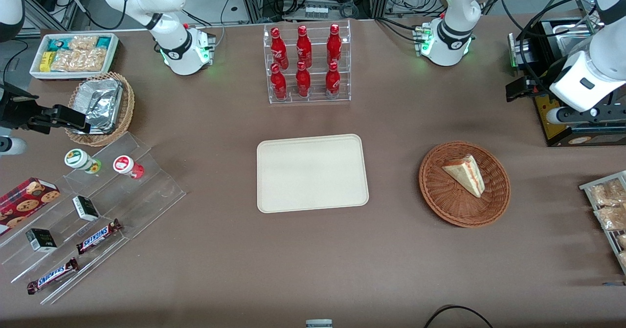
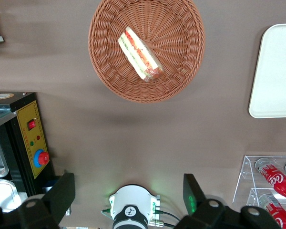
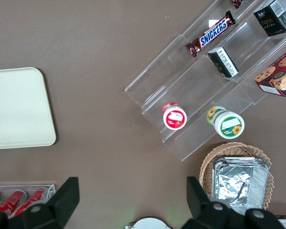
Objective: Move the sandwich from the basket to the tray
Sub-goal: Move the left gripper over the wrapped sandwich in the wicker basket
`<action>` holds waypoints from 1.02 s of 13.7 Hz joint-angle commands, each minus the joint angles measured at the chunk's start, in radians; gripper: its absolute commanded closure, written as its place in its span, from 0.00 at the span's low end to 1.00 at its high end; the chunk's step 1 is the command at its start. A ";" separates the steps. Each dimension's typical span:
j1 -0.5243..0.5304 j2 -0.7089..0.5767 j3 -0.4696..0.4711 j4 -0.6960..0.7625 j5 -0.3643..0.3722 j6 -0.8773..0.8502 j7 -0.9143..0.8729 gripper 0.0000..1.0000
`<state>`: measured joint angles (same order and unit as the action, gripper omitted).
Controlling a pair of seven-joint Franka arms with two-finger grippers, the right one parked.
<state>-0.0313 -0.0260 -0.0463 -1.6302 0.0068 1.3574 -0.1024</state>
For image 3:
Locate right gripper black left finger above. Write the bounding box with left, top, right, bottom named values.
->
left=0, top=177, right=80, bottom=229

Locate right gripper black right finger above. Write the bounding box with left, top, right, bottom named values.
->
left=183, top=176, right=286, bottom=229

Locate aluminium foil tray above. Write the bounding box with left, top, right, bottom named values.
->
left=211, top=156, right=270, bottom=217

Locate light wicker basket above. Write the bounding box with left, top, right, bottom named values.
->
left=199, top=142, right=275, bottom=212

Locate cream rectangular tray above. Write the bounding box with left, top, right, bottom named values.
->
left=0, top=67, right=57, bottom=150

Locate clear acrylic bottle rack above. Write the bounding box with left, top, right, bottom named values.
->
left=0, top=183, right=57, bottom=219

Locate red cola bottle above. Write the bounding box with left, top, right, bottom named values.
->
left=14, top=187, right=49, bottom=215
left=0, top=190, right=27, bottom=219

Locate green lid sunflower jar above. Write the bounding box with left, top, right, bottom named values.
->
left=206, top=106, right=245, bottom=140

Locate red lid jar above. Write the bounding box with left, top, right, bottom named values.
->
left=162, top=101, right=188, bottom=131

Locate clear acrylic stepped stand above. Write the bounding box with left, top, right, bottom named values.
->
left=124, top=0, right=286, bottom=162

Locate small black carton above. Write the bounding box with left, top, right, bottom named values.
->
left=253, top=0, right=286, bottom=38
left=207, top=46, right=239, bottom=79

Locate red chocolate chip cookie box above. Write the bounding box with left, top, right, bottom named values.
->
left=254, top=46, right=286, bottom=98

